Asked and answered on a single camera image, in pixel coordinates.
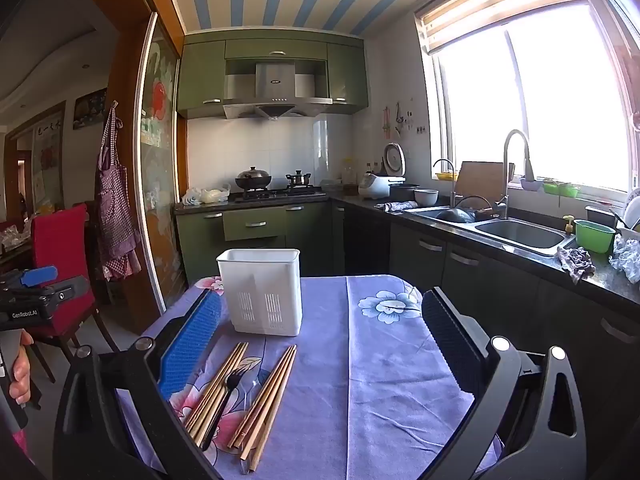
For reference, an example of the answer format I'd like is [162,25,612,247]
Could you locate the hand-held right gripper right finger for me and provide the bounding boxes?
[421,286,588,480]

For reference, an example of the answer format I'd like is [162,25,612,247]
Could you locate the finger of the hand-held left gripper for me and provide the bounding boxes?
[47,276,91,309]
[15,266,59,291]

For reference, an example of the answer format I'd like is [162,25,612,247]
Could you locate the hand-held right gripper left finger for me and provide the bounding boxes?
[52,287,223,480]

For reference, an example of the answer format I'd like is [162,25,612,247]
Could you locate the black plastic fork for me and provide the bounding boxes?
[200,369,242,452]

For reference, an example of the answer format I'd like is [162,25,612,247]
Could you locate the white plastic utensil holder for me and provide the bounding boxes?
[216,248,302,337]

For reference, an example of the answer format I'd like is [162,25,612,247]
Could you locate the clear plastic spoon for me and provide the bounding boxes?
[239,379,266,476]

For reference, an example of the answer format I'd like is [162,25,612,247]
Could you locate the person's left hand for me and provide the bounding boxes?
[7,329,44,412]

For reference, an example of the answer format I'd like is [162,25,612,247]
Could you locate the red chair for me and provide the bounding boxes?
[30,203,108,385]

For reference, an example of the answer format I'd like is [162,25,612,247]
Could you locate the dark lower cabinets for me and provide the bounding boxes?
[344,202,640,411]

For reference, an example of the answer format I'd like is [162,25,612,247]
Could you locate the purple floral tablecloth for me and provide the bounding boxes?
[117,274,506,480]

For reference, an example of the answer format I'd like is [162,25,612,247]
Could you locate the checkered apron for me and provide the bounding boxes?
[95,101,144,282]

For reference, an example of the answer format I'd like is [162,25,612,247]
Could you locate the green lower cabinets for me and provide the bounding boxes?
[174,199,347,287]

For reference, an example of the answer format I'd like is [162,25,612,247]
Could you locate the green cabinets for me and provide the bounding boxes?
[176,28,370,120]
[174,199,347,287]

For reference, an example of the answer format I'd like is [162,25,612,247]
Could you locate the black kitchen countertop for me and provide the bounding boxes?
[174,191,640,313]

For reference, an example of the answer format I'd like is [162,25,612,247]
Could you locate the black pan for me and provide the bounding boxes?
[435,195,493,225]

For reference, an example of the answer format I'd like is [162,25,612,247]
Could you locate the stainless steel sink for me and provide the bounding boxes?
[405,204,581,252]

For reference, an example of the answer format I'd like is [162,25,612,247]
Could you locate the white plastic bags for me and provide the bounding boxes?
[181,183,232,206]

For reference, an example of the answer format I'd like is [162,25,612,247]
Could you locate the purple rag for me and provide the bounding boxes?
[556,246,597,285]

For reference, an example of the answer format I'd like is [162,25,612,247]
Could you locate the sliding glass door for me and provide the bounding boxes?
[132,10,189,317]

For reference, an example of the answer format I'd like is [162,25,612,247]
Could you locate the black inner pot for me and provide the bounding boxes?
[389,183,421,204]

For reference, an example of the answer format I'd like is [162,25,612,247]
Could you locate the small steel faucet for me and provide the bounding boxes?
[432,158,459,209]

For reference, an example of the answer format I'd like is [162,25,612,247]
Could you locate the wooden cutting board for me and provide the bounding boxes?
[456,161,516,202]

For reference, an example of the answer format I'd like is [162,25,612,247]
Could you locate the gas stove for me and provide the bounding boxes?
[232,185,328,204]

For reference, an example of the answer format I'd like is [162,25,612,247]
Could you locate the black wok with lid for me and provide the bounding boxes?
[235,166,273,192]

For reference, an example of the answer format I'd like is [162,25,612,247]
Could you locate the green plastic basin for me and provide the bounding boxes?
[573,219,617,255]

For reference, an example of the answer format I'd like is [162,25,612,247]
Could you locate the white rice cooker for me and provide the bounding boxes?
[357,142,407,199]

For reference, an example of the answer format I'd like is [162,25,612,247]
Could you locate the green sill containers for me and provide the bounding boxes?
[542,179,582,199]

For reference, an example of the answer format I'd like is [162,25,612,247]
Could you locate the tall steel faucet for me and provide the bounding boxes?
[492,129,536,220]

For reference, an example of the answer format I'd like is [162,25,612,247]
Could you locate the crumpled foil bag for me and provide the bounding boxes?
[609,234,640,284]

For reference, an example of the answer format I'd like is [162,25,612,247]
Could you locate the oil bottle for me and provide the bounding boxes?
[341,157,361,195]

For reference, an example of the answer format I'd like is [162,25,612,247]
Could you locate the black plastic container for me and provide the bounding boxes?
[585,204,621,229]

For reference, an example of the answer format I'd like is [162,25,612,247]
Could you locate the kitchen window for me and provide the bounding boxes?
[430,2,640,194]

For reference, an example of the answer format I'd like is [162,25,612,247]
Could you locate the steel range hood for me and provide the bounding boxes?
[222,60,335,122]

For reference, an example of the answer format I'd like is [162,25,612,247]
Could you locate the green upper cabinets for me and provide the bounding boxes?
[176,28,370,120]

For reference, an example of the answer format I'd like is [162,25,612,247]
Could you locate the striped window blind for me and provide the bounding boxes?
[415,0,591,56]

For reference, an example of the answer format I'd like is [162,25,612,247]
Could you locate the calligraphy wall scroll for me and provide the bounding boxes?
[31,110,66,211]

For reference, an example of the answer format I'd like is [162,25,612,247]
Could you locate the wall poster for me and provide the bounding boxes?
[72,87,108,131]

